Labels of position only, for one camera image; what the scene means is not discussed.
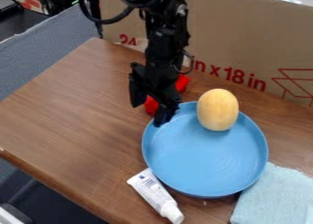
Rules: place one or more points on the red rectangular block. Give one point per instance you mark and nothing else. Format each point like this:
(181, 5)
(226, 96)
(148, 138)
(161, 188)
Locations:
(151, 104)

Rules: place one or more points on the white cream tube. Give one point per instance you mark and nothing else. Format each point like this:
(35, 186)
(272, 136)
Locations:
(152, 192)

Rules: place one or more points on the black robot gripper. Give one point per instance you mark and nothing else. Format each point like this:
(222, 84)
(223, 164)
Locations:
(155, 78)

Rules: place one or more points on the yellow potato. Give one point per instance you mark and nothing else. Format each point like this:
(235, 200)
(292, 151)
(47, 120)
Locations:
(217, 110)

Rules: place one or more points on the blue round plate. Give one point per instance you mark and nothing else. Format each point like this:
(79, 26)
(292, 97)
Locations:
(199, 162)

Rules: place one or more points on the light blue towel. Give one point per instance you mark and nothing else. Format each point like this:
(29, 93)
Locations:
(280, 199)

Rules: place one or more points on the grey fabric panel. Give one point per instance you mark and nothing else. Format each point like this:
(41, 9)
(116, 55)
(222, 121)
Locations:
(33, 50)

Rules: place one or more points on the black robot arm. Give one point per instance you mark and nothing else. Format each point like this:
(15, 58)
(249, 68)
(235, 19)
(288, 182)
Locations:
(159, 13)

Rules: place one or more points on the cardboard box wall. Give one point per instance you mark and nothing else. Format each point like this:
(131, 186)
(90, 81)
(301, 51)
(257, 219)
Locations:
(255, 42)

